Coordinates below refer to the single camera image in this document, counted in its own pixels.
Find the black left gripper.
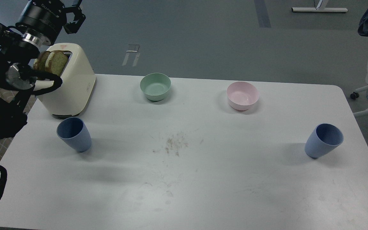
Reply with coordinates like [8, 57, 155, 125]
[15, 0, 86, 44]

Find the blue cup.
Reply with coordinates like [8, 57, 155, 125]
[304, 123, 344, 159]
[56, 117, 92, 152]

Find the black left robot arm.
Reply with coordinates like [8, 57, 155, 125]
[0, 0, 86, 141]

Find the front toast slice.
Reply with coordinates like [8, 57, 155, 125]
[45, 50, 68, 77]

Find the toast slice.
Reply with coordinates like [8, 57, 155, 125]
[45, 50, 68, 77]
[33, 51, 51, 72]

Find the rear toast slice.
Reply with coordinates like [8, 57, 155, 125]
[33, 51, 51, 72]

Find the cream white toaster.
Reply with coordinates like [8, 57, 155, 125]
[37, 43, 96, 118]

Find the green bowl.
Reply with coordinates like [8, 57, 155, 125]
[139, 73, 172, 102]

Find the pink bowl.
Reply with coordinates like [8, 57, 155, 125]
[226, 81, 260, 111]

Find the white desk foot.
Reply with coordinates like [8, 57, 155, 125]
[291, 0, 349, 13]

